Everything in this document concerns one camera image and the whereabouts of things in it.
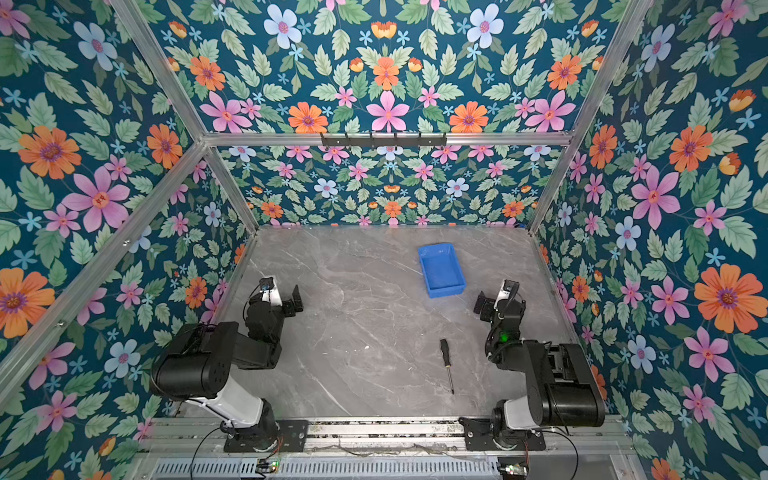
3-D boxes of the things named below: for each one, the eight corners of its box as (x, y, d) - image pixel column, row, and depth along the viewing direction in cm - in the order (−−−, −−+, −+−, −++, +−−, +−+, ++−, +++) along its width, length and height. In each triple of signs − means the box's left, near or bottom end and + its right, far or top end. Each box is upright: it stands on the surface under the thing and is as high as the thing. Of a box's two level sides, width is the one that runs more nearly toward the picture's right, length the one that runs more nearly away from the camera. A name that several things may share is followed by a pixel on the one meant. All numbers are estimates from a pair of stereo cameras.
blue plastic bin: (428, 299, 101) (429, 290, 97) (417, 253, 115) (418, 243, 110) (464, 294, 103) (467, 285, 98) (449, 249, 116) (451, 239, 112)
